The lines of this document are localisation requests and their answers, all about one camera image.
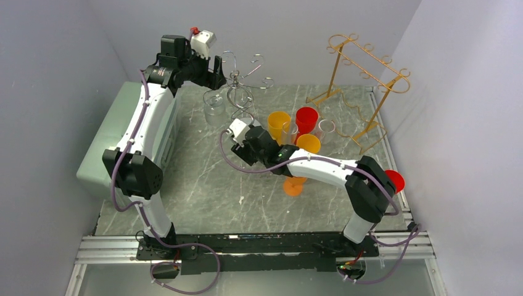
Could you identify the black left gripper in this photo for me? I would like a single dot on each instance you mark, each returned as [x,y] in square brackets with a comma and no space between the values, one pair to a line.
[213,81]

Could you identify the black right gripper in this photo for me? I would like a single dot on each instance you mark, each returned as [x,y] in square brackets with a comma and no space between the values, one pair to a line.
[242,152]

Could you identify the clear ribbed wine glass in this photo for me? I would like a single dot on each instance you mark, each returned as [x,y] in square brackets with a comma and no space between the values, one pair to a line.
[214,108]

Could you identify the orange plastic goblet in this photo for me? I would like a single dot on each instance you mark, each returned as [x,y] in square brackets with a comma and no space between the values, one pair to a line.
[293,186]
[309,142]
[275,122]

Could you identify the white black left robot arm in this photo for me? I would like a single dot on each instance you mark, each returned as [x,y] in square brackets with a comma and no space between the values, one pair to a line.
[135,179]

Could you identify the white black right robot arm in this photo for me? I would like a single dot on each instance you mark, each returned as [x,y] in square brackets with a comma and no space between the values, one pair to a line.
[370,188]

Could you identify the chrome wine glass rack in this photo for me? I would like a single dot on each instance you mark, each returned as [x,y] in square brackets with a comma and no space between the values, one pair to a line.
[239,94]

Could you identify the clear wine glass centre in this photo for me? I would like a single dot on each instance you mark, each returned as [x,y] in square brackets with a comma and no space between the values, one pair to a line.
[289,133]

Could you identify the clear wine glass right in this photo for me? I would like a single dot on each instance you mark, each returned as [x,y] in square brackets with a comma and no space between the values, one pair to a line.
[325,130]

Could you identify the gold wine glass rack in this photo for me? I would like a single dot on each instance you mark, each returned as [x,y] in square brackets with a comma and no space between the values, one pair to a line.
[359,83]

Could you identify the orange plastic goblet back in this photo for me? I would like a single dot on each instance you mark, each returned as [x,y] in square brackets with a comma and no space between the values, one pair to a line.
[275,122]

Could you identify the red plastic goblet back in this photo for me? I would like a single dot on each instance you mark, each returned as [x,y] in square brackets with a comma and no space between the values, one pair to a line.
[306,119]

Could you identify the red plastic goblet lying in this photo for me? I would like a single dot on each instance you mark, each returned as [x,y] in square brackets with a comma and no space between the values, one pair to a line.
[397,179]

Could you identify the green plastic storage box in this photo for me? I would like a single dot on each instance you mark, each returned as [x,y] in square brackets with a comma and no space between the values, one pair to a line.
[92,173]

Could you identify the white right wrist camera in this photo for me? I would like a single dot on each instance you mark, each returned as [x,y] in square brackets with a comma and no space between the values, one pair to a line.
[237,131]

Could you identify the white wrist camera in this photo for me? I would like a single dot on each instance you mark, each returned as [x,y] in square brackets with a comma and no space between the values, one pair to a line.
[237,131]
[201,41]

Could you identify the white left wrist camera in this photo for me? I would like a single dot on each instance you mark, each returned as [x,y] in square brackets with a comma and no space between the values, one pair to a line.
[201,41]

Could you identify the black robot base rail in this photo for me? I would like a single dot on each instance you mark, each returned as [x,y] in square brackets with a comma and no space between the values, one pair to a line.
[200,253]

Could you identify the aluminium frame rail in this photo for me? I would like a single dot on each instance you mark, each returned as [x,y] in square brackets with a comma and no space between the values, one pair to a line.
[107,265]

